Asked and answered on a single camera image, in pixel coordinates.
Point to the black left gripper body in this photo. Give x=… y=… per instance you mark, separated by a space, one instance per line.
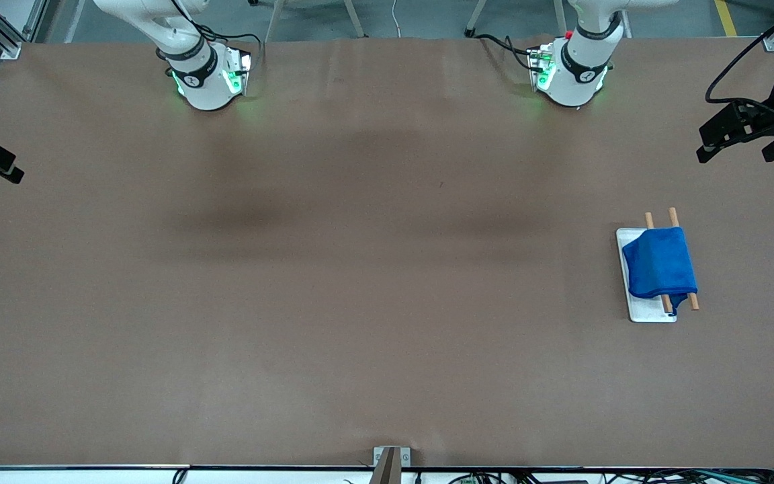
x=768 y=122

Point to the blue microfibre towel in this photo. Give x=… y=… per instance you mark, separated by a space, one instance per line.
x=659 y=265

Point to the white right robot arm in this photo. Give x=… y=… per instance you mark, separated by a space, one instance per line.
x=202 y=87

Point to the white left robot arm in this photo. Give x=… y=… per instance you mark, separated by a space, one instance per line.
x=578 y=74

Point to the white towel rack wooden bars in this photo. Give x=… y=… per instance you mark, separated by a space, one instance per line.
x=646 y=310

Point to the grey metal stand leg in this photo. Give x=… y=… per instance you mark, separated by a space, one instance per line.
x=273 y=20
x=476 y=19
x=355 y=20
x=560 y=17

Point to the brown table cover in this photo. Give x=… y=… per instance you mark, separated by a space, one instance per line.
x=387 y=349

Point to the grey metal camera bracket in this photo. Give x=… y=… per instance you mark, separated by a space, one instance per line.
x=392 y=464

